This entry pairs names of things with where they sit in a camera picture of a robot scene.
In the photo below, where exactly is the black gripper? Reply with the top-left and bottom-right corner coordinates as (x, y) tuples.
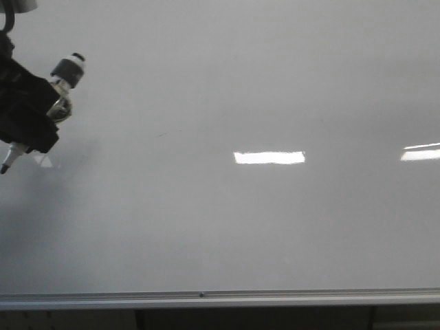
(1, 32), (59, 153)

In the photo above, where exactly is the whiteboard marker with magnet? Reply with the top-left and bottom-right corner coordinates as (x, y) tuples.
(1, 53), (85, 174)

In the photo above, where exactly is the white whiteboard with aluminium frame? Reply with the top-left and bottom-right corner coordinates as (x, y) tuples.
(1, 1), (439, 310)

